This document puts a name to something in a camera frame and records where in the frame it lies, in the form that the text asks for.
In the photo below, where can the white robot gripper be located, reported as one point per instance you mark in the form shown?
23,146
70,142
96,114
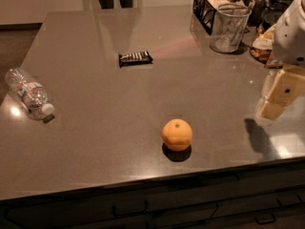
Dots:
291,43

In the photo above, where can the orange fruit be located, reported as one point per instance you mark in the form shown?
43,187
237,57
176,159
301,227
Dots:
177,135

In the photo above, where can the clear plastic water bottle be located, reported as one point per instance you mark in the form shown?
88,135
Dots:
32,96

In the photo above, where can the snack packets pile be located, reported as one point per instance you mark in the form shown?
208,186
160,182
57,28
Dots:
262,49

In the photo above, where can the dark chocolate bar wrapper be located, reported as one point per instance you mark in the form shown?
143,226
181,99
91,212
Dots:
134,58

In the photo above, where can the wire mesh cup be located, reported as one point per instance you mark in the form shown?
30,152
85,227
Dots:
229,24

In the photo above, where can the black wire basket organizer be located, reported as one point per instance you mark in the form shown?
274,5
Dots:
205,10

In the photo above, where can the black drawer handle right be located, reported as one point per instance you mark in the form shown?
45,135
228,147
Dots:
264,219

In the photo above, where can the black drawer handle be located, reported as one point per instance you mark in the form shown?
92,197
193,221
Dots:
264,219
130,208

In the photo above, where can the black drawer handle left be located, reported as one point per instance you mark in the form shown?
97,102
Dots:
130,208

